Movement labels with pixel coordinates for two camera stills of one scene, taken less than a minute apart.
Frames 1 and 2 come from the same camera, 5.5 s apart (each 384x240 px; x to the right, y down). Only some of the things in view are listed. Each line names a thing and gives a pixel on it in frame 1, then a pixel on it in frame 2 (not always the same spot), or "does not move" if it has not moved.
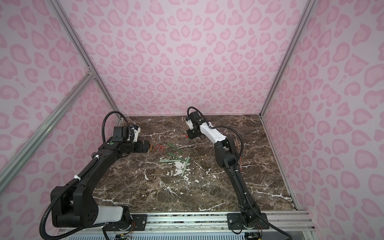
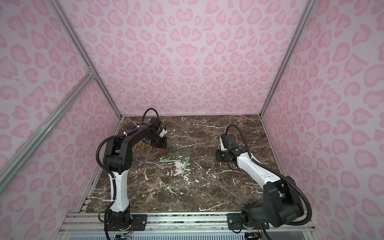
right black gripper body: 193,133 → 222,156
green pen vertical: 186,166 does not move
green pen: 176,156 does not move
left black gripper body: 137,147 → 159,142
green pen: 169,160 does not move
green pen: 179,151 does not move
